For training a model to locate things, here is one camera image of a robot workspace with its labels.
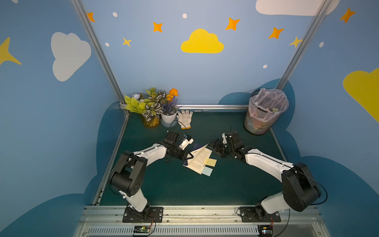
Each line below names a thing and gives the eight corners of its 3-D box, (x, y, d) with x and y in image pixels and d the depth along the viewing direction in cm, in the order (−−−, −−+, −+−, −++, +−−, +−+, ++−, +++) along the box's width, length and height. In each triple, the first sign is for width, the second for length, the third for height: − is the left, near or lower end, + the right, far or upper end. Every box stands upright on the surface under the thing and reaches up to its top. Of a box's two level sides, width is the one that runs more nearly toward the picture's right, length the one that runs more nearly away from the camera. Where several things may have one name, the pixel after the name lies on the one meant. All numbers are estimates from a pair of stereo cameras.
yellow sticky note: (203, 164, 94) (204, 162, 92) (204, 158, 96) (205, 157, 95) (215, 166, 93) (216, 165, 91) (216, 161, 95) (217, 159, 94)
